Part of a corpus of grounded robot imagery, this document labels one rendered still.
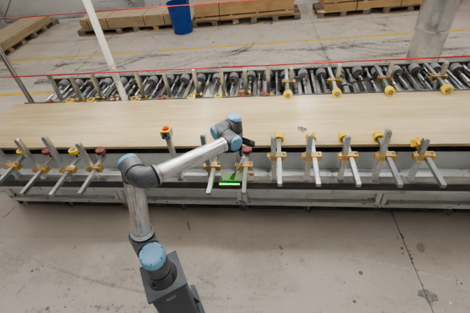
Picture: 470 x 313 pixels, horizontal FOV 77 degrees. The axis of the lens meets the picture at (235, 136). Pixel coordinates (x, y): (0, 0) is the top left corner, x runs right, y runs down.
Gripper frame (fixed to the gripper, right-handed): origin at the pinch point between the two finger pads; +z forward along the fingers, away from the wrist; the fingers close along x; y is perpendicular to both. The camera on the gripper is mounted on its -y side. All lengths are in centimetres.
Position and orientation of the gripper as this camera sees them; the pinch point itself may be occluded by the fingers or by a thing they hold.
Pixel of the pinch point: (242, 157)
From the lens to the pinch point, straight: 210.5
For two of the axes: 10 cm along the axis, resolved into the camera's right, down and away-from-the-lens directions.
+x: -0.9, 6.4, -7.6
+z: 1.0, 7.7, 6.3
